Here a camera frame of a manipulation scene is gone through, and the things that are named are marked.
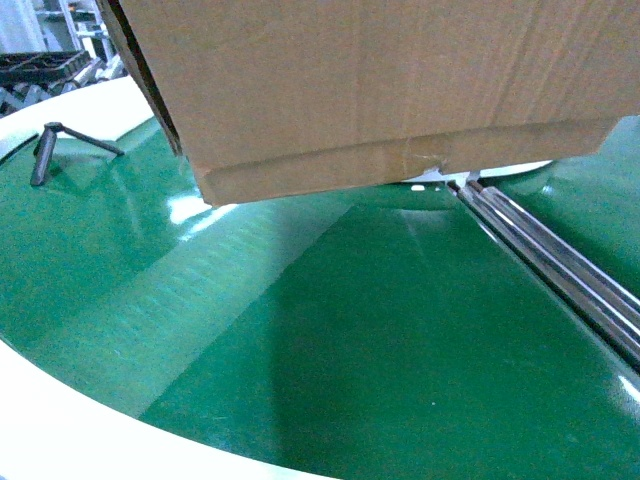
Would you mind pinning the large cardboard box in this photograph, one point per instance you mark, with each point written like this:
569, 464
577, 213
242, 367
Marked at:
268, 99

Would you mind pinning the white conveyor rim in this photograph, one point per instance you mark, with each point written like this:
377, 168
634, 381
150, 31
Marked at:
372, 333

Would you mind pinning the aluminium roller rack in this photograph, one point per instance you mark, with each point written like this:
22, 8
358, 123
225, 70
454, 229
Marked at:
49, 48

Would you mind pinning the small black tripod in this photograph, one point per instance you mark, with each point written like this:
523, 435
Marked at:
45, 147

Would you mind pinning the black plastic tray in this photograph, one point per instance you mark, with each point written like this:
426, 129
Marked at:
41, 67

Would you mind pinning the steel conveyor divider rail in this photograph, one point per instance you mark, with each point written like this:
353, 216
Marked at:
606, 306

